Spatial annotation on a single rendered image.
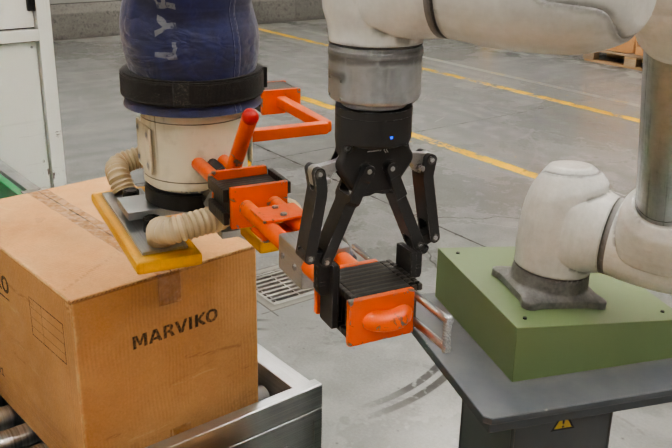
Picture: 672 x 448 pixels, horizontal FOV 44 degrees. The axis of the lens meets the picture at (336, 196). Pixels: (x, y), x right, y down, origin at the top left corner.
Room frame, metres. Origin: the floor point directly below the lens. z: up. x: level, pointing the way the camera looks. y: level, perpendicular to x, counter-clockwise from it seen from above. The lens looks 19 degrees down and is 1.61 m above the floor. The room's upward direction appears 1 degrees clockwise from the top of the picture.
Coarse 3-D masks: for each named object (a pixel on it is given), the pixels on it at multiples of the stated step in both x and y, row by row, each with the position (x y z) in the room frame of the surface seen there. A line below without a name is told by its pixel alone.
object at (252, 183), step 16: (208, 176) 1.11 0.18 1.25; (224, 176) 1.12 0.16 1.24; (240, 176) 1.13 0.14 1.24; (256, 176) 1.14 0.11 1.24; (272, 176) 1.13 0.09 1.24; (224, 192) 1.05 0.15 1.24; (240, 192) 1.05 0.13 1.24; (256, 192) 1.06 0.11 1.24; (272, 192) 1.07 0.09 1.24; (288, 192) 1.09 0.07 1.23; (224, 208) 1.07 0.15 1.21; (224, 224) 1.05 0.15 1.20; (240, 224) 1.05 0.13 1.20
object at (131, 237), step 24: (96, 192) 1.41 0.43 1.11; (144, 192) 1.40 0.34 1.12; (120, 216) 1.29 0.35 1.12; (144, 216) 1.22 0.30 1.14; (168, 216) 1.30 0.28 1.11; (120, 240) 1.21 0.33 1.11; (144, 240) 1.19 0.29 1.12; (144, 264) 1.12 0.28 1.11; (168, 264) 1.13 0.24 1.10; (192, 264) 1.15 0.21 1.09
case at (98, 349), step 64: (64, 192) 1.88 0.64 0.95; (0, 256) 1.54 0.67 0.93; (64, 256) 1.50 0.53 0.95; (0, 320) 1.58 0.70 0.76; (64, 320) 1.33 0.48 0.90; (128, 320) 1.38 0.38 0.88; (192, 320) 1.47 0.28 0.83; (256, 320) 1.58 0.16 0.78; (0, 384) 1.62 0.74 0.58; (64, 384) 1.36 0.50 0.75; (128, 384) 1.37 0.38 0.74; (192, 384) 1.47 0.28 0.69; (256, 384) 1.57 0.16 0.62
